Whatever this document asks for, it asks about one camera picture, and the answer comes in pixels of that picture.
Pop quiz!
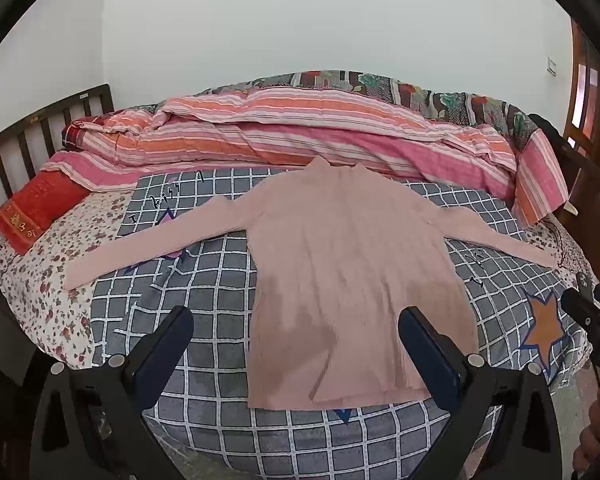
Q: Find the grey checked star blanket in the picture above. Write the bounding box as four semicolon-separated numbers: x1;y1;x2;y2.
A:
91;167;588;480

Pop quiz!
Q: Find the pink ribbed sweater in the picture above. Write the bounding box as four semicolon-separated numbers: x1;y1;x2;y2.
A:
64;155;558;409

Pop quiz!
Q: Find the brown wooden door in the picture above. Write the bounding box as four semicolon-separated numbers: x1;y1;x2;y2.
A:
562;17;600;161

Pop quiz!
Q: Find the red patterned cloth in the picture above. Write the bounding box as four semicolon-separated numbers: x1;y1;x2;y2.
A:
61;116;112;152

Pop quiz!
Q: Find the red embroidered pillow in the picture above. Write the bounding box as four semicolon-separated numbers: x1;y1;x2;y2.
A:
0;170;91;256

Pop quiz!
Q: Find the floral bed sheet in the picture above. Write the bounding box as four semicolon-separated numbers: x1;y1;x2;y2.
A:
0;187;591;372

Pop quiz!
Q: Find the dark wooden headboard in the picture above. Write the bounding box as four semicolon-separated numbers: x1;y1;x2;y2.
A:
0;83;116;231

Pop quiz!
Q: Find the floral patchwork quilt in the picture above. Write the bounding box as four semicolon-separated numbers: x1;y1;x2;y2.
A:
195;70;541;153

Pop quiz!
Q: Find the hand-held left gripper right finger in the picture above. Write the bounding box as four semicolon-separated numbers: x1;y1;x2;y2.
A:
399;306;564;480

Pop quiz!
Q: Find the person's right hand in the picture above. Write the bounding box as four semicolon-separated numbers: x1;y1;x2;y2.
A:
572;385;600;476

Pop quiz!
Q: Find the pink striped quilt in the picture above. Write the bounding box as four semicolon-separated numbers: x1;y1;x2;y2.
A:
40;87;570;226

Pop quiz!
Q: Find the dark wooden footboard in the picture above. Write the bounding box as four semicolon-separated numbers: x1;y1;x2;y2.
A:
527;112;600;286

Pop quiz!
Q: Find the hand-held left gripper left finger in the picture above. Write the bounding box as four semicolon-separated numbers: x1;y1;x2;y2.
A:
30;306;195;480

